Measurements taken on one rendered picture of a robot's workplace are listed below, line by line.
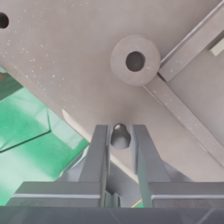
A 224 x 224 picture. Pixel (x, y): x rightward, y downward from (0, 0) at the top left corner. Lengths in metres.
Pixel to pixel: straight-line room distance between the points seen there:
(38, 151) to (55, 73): 1.80
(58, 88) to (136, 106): 0.08
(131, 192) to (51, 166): 0.91
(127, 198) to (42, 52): 1.60
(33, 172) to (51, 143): 0.44
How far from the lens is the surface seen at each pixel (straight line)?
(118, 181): 1.57
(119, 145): 0.15
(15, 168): 2.20
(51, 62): 0.17
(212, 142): 0.19
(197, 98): 0.19
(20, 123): 1.90
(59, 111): 0.33
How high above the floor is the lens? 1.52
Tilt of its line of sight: 73 degrees down
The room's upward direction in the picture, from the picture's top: 175 degrees counter-clockwise
